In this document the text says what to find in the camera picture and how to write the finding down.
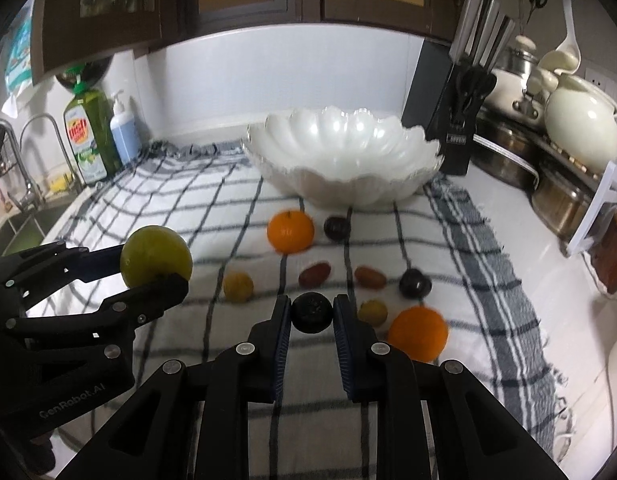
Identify white ceramic pot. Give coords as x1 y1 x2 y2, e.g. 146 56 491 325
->
545 74 617 174

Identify yellow sponge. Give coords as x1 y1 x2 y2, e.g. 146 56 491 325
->
48 174 74 194

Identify green dish soap bottle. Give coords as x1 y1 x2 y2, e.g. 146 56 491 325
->
63 65 122 185

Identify hanging plastic bag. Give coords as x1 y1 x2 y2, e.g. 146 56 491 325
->
2 0 35 119

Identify wall power sockets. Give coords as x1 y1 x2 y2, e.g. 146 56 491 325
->
585 67 617 104

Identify white pot rack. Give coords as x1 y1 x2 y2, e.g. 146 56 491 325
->
565 162 617 257

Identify white scalloped bowl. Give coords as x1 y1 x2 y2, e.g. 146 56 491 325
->
241 106 444 208

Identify white ladle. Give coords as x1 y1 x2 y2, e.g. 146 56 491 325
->
538 0 581 75

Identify yellow longan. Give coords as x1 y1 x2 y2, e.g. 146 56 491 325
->
223 272 254 304
357 299 389 327

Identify orange tangerine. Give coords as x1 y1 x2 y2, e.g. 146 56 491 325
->
267 209 315 255
386 306 449 363

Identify red date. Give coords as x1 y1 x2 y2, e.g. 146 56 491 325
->
298 261 331 289
354 266 387 290

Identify steel pan under rack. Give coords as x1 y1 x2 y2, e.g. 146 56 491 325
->
471 110 541 193

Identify steel pot lower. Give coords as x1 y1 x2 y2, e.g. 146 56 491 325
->
531 164 593 242

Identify black knife block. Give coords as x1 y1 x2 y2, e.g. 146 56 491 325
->
401 0 515 177

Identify black white checked cloth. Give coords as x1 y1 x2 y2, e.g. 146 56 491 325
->
45 143 557 479

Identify glass jar brown sauce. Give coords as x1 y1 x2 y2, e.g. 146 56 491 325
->
591 209 617 295

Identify dark plum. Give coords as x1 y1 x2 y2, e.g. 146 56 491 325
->
322 216 351 243
398 268 432 300

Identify white lidded steel pot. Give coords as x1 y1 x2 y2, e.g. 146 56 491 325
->
484 35 543 128

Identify steel faucet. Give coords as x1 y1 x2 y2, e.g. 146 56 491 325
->
18 112 85 198

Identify dark grape front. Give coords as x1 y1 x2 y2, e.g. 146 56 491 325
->
290 292 333 334

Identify green apple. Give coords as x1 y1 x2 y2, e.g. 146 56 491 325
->
120 226 194 288

